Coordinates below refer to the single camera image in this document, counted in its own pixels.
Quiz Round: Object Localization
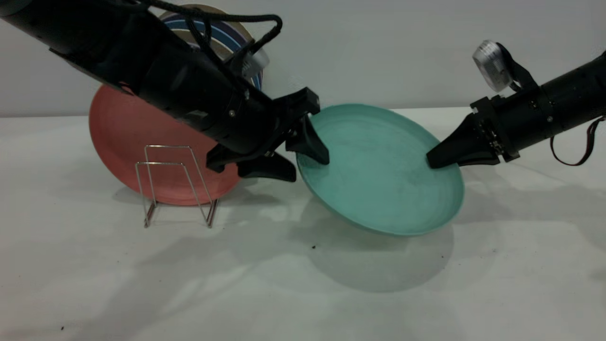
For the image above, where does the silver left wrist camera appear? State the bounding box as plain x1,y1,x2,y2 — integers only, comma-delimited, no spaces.
241,47,270,79

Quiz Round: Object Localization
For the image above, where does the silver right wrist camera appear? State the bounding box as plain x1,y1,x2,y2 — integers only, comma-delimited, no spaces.
472,40,538,93

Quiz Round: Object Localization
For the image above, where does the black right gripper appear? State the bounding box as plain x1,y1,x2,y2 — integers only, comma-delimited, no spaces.
427,89,553,170

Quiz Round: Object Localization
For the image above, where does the pink plate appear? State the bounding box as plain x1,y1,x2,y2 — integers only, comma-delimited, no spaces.
89,84,242,206

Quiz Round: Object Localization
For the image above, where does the dark purple plate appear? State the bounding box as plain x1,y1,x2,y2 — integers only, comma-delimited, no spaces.
163,13,256,50

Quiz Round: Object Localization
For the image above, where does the red and black cable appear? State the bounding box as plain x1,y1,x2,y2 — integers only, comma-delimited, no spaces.
549,116,606,167

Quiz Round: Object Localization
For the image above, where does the green plate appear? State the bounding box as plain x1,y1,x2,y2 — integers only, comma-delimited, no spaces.
296,104,465,237

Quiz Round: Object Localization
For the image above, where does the blue plate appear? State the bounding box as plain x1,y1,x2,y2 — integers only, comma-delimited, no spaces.
166,19,262,90

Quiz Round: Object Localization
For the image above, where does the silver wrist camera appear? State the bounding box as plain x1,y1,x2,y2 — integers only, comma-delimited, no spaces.
472,40,538,93
241,47,270,79

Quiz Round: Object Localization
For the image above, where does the metal wire plate rack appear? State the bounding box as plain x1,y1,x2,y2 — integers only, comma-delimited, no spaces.
135,145,220,229

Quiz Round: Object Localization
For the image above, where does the black braided cable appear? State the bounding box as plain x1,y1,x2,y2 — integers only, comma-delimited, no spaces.
121,0,283,56

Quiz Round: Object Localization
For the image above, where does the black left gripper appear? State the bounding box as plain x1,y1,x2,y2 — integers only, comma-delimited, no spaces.
189,87,330,183

